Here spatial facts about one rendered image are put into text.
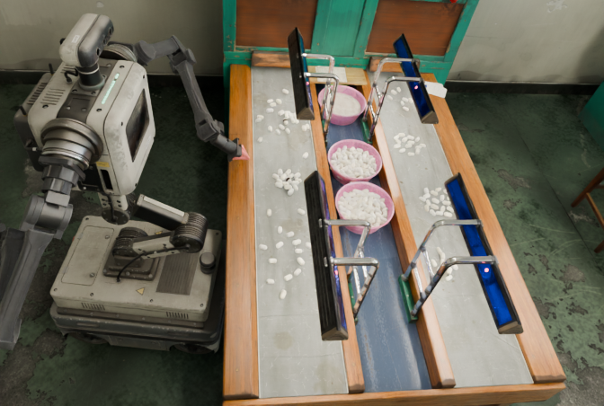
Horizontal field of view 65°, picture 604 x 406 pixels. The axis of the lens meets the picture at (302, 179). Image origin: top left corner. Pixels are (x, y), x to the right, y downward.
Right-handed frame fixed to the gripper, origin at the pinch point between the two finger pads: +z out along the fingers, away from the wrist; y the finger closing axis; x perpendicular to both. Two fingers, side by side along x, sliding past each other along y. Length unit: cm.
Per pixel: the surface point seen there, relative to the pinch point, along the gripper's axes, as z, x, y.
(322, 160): 30.3, -19.6, 3.8
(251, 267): 3, 2, -54
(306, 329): 19, -10, -79
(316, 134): 30.2, -18.8, 21.9
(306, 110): -0.5, -36.6, 2.1
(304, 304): 19, -10, -69
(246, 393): 0, 2, -101
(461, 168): 83, -65, 0
